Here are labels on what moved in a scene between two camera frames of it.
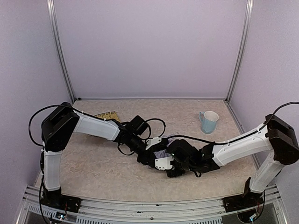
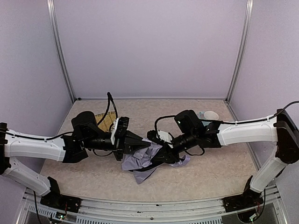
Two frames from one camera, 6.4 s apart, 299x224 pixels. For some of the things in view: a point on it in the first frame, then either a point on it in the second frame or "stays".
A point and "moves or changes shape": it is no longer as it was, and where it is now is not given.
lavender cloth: (163, 153) moves or changes shape
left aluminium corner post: (60, 48) stays
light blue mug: (208, 120) stays
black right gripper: (174, 171) → (168, 147)
